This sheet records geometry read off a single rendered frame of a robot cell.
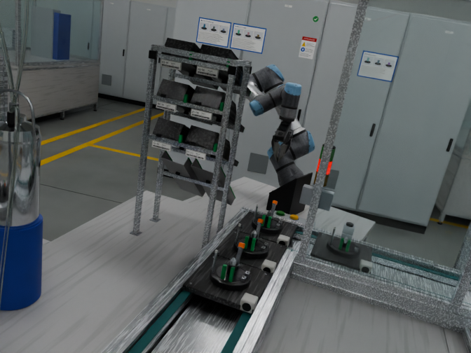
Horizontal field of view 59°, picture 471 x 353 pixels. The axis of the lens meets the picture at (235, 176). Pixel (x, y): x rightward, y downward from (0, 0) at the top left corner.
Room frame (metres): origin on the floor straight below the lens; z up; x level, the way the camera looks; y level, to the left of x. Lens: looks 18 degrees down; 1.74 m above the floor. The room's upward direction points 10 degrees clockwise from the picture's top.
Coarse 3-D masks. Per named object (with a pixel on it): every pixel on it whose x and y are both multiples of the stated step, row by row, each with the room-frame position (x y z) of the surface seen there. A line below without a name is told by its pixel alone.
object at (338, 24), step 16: (336, 16) 4.59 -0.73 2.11; (352, 16) 4.57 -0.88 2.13; (336, 32) 4.59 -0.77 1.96; (320, 48) 4.62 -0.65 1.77; (336, 48) 4.58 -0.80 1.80; (320, 64) 4.60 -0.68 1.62; (336, 64) 4.58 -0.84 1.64; (320, 80) 4.59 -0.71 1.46; (336, 80) 4.57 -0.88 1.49; (320, 96) 4.59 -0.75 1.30; (320, 112) 4.58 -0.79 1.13; (320, 128) 4.58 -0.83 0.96; (320, 144) 4.57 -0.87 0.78; (304, 160) 4.59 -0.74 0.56
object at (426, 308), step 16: (304, 272) 1.49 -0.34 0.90; (320, 272) 1.47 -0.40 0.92; (336, 272) 1.45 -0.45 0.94; (352, 272) 1.45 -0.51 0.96; (336, 288) 1.45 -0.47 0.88; (352, 288) 1.43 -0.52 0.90; (368, 288) 1.42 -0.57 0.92; (384, 288) 1.40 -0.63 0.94; (400, 288) 1.39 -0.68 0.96; (384, 304) 1.40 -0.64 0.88; (400, 304) 1.38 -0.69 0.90; (416, 304) 1.37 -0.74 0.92; (432, 304) 1.36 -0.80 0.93; (432, 320) 1.35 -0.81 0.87
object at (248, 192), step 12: (240, 180) 2.62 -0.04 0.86; (252, 180) 2.67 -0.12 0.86; (240, 192) 2.40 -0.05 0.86; (252, 192) 2.43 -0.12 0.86; (264, 192) 2.47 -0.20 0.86; (204, 204) 2.11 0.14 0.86; (216, 204) 2.14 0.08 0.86; (240, 204) 2.20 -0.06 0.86; (252, 204) 2.24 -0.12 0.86; (264, 204) 2.27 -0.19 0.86; (300, 216) 2.17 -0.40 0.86
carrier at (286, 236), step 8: (256, 208) 1.69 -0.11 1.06; (248, 216) 1.79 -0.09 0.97; (256, 216) 1.80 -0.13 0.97; (264, 216) 1.66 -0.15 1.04; (272, 216) 1.71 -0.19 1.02; (248, 224) 1.70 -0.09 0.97; (256, 224) 1.67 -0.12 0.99; (264, 224) 1.69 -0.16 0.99; (272, 224) 1.70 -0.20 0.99; (280, 224) 1.70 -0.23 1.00; (288, 224) 1.78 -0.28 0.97; (248, 232) 1.62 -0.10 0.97; (264, 232) 1.64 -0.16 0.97; (272, 232) 1.64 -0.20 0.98; (280, 232) 1.68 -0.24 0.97; (288, 232) 1.69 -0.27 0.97; (272, 240) 1.58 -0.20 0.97; (280, 240) 1.57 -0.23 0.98; (288, 240) 1.57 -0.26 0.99
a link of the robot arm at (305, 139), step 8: (272, 64) 2.40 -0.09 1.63; (256, 72) 2.39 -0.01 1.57; (264, 72) 2.37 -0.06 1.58; (272, 72) 2.36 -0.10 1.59; (280, 72) 2.37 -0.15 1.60; (256, 80) 2.35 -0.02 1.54; (264, 80) 2.35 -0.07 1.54; (272, 80) 2.35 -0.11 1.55; (280, 80) 2.38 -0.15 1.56; (264, 88) 2.37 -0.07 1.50; (272, 88) 2.34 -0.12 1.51; (280, 104) 2.33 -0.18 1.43; (296, 120) 2.33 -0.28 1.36; (296, 128) 2.30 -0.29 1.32; (304, 128) 2.33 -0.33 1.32; (296, 136) 2.28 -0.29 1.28; (304, 136) 2.29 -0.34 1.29; (296, 144) 2.27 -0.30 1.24; (304, 144) 2.27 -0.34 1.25; (312, 144) 2.27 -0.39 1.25; (296, 152) 2.26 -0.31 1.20; (304, 152) 2.27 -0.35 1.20
